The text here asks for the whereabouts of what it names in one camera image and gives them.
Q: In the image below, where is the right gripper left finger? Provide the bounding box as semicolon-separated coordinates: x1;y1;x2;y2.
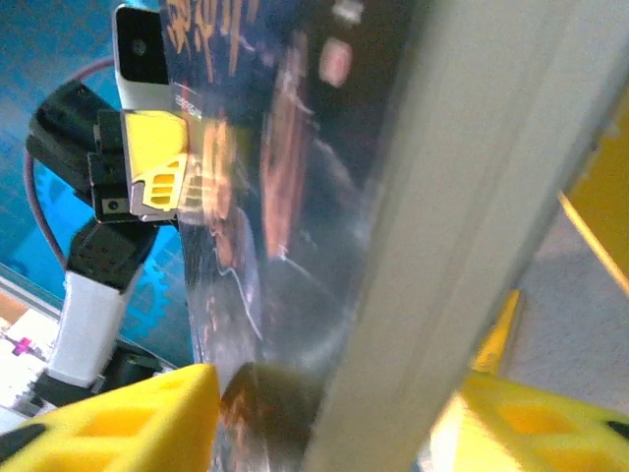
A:
0;363;221;472

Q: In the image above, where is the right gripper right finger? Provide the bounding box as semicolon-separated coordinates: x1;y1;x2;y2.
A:
427;371;629;472

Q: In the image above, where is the dark Guiguzi portrait book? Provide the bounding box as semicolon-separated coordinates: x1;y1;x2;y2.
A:
157;0;629;472

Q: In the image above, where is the yellow wooden bookshelf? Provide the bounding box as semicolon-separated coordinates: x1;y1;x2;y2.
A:
469;92;629;378

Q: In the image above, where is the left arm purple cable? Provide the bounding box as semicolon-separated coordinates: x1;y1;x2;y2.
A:
23;54;119;270

